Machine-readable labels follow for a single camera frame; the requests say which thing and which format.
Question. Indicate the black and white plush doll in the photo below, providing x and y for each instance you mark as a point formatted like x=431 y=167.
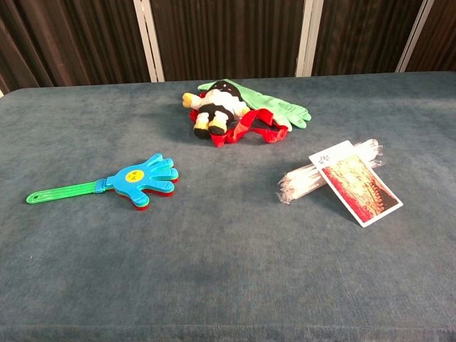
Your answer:
x=221 y=103

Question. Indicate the green rubber glove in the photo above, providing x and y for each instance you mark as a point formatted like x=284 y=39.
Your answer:
x=270 y=103

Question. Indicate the blue table cloth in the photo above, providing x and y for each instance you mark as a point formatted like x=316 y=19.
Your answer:
x=213 y=267

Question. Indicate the clear stick packet with card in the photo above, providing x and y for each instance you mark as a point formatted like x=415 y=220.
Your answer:
x=360 y=189

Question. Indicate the dark ribbed screen panel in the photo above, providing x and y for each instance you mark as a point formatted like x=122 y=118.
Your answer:
x=363 y=35
x=71 y=35
x=441 y=32
x=228 y=35

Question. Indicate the white screen post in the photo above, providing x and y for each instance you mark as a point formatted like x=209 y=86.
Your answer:
x=148 y=39
x=309 y=35
x=416 y=35

